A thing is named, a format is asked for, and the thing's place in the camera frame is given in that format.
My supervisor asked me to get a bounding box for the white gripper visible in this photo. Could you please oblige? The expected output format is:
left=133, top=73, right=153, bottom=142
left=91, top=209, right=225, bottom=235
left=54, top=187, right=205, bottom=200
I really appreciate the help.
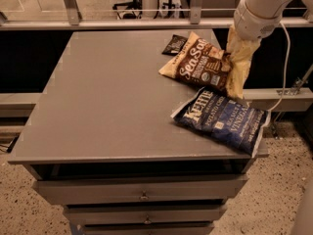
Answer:
left=226, top=0, right=282, bottom=99

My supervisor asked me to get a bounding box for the brown sea salt chip bag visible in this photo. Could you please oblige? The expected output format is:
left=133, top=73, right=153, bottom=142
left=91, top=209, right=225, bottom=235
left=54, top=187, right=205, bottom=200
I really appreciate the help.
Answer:
left=158, top=32, right=243, bottom=99

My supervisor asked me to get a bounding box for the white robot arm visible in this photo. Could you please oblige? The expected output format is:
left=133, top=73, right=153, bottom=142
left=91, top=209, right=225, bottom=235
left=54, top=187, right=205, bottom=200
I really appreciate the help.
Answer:
left=226, top=0, right=313, bottom=99

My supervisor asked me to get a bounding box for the blue Kettle chip bag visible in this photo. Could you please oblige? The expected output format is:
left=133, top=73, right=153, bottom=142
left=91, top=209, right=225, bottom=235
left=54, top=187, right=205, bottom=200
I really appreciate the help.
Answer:
left=171, top=87, right=271, bottom=157

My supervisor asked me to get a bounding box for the small black snack packet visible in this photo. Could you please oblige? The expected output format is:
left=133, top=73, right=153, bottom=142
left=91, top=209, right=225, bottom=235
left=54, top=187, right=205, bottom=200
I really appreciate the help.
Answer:
left=162, top=34, right=187, bottom=56

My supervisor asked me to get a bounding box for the black office chair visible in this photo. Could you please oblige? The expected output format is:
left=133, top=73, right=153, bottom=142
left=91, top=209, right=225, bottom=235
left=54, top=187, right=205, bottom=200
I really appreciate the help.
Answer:
left=111, top=0, right=143, bottom=20

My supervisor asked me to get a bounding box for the grey drawer cabinet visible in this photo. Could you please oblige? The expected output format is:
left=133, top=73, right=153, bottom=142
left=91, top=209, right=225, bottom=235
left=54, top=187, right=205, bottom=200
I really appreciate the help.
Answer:
left=7, top=28, right=270, bottom=235

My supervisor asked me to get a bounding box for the top cabinet drawer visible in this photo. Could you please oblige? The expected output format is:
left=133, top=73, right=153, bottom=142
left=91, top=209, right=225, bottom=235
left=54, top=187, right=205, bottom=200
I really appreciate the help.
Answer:
left=33, top=174, right=247, bottom=205

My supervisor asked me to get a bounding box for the cabinet drawer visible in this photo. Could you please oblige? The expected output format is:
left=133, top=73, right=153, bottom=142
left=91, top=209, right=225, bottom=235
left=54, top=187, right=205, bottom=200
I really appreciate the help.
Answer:
left=64, top=204, right=226, bottom=225
left=33, top=174, right=247, bottom=205
left=82, top=223, right=214, bottom=235

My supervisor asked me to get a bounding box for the bottom cabinet drawer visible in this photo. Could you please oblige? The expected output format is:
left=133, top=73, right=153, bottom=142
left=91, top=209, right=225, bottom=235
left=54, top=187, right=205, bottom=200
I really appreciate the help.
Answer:
left=82, top=223, right=214, bottom=235

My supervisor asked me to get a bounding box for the middle cabinet drawer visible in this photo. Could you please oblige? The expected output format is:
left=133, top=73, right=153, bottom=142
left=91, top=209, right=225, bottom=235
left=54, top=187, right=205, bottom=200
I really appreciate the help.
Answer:
left=64, top=204, right=226, bottom=225

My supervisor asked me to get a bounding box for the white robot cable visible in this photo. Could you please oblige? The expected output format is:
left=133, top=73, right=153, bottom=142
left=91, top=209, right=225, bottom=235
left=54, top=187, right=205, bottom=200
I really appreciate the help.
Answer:
left=266, top=21, right=291, bottom=113

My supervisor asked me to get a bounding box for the metal railing frame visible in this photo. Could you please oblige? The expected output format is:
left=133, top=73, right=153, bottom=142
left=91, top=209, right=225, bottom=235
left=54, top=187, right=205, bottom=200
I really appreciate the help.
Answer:
left=0, top=0, right=239, bottom=30

